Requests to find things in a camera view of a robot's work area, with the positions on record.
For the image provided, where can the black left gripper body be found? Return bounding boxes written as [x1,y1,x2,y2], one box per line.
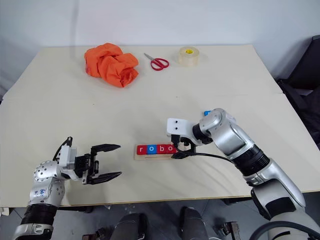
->
[74,152,100,185]

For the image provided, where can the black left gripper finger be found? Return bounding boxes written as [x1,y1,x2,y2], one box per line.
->
[90,143,122,154]
[82,171,123,186]

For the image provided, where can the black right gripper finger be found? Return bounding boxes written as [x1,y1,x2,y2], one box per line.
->
[170,134,181,149]
[171,150,194,160]

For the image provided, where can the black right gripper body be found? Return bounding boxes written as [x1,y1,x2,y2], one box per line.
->
[178,136,198,153]

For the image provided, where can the wooden letter tile holder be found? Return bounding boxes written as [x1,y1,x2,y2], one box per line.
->
[133,144,181,162]

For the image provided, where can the dark rounded shape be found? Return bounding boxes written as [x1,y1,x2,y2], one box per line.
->
[180,206,210,240]
[116,212,148,240]

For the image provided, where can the clear packing tape roll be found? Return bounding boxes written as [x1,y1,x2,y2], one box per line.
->
[178,46,201,67]

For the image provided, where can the crumpled orange cloth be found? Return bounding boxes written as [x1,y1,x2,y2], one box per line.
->
[84,42,140,88]

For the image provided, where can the black chair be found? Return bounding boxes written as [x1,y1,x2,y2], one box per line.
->
[276,34,320,151]

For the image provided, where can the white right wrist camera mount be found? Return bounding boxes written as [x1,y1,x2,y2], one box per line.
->
[166,118,201,146]

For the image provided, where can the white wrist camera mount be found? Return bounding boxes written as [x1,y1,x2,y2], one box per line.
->
[58,145,84,182]
[166,118,201,146]

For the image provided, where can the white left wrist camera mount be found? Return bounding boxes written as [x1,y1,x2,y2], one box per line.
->
[58,145,84,182]

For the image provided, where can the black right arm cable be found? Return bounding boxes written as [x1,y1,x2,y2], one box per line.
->
[177,146,235,162]

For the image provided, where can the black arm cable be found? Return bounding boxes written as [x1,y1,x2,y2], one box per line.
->
[52,136,74,161]
[177,146,235,162]

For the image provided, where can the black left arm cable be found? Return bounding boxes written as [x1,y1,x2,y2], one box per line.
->
[52,136,74,161]

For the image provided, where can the black table frame bar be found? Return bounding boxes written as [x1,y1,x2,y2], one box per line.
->
[57,205,91,214]
[221,196,254,206]

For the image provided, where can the brown and black foot bracket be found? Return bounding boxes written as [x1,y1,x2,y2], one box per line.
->
[214,220,241,240]
[82,226,114,240]

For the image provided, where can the red-handled scissors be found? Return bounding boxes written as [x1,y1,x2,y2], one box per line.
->
[143,52,170,72]

